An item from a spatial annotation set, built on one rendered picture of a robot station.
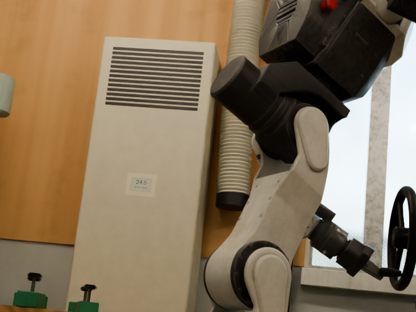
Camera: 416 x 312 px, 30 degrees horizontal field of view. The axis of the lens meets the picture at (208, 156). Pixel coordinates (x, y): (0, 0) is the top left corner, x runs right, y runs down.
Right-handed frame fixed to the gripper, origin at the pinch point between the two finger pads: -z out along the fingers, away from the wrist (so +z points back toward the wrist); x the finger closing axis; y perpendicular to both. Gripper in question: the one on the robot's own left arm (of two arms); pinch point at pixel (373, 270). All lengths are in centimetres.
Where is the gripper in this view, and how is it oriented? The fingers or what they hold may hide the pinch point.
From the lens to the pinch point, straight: 215.8
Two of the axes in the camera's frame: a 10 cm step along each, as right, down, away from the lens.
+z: -8.1, -5.7, 1.4
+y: 5.5, -6.3, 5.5
